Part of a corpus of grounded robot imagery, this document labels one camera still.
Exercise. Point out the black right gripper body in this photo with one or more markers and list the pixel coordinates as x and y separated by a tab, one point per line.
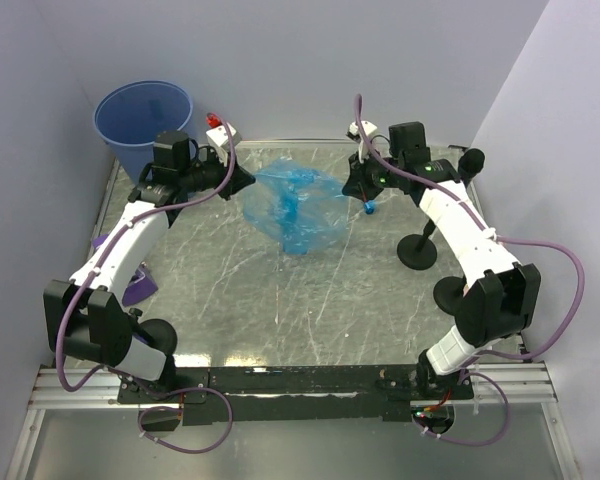
377	179

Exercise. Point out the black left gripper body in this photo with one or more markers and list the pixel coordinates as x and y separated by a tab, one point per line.
207	174

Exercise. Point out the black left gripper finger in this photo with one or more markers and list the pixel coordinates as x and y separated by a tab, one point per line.
242	177
234	187

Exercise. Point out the blue plastic trash bag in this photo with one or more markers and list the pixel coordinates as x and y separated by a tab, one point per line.
301	208

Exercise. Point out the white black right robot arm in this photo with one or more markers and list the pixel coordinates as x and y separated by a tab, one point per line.
496	295

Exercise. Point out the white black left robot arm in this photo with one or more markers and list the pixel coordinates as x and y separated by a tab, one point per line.
84	314

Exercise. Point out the blue plastic trash bin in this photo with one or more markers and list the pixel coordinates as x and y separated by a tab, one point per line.
129	118

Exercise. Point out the black microphone on stand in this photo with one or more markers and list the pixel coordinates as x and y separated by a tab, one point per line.
447	207

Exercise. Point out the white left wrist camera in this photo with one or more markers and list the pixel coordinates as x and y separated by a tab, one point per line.
218	138

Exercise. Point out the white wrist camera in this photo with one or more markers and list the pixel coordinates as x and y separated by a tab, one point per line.
218	138
362	133

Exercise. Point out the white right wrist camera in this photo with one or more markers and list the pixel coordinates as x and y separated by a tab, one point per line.
362	133

